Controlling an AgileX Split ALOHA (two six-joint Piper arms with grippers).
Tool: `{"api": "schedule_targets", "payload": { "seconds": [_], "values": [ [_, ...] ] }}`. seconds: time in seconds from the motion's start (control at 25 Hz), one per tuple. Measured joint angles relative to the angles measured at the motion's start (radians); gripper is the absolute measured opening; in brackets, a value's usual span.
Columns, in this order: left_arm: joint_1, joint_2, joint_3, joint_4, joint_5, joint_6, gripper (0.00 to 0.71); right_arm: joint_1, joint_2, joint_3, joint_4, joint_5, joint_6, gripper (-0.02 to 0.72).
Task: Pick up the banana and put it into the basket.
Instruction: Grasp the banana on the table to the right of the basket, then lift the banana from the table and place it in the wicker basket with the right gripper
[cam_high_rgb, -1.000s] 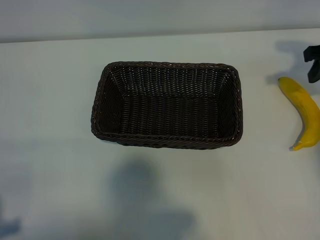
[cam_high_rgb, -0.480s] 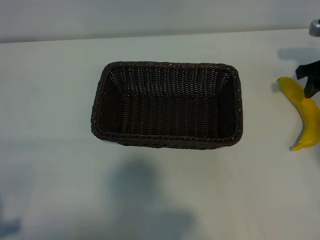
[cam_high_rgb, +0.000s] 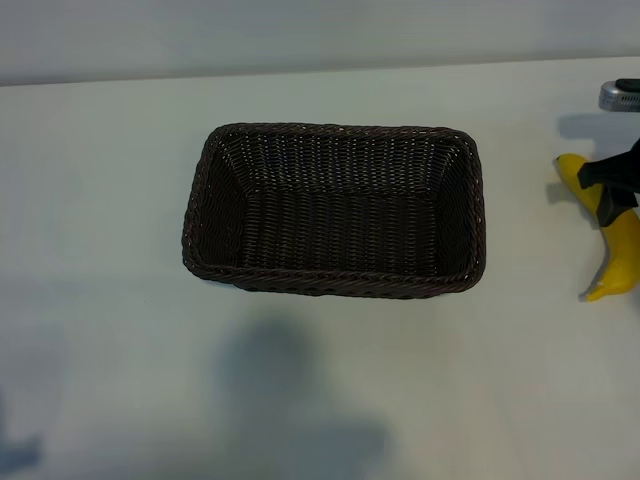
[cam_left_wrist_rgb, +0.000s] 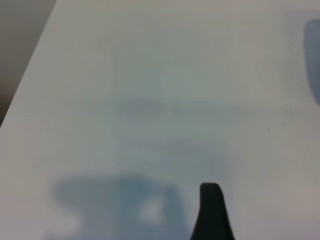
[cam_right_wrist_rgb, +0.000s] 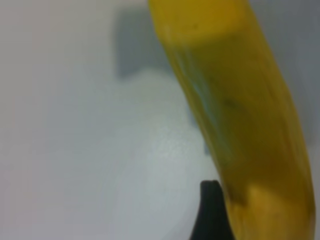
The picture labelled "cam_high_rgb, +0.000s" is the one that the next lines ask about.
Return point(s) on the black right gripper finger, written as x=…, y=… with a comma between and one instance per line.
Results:
x=615, y=170
x=615, y=207

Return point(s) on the yellow banana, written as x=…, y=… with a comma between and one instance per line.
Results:
x=620, y=260

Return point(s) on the dark brown woven basket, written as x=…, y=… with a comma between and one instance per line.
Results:
x=340, y=235

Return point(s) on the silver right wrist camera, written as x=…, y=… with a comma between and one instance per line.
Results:
x=620, y=100

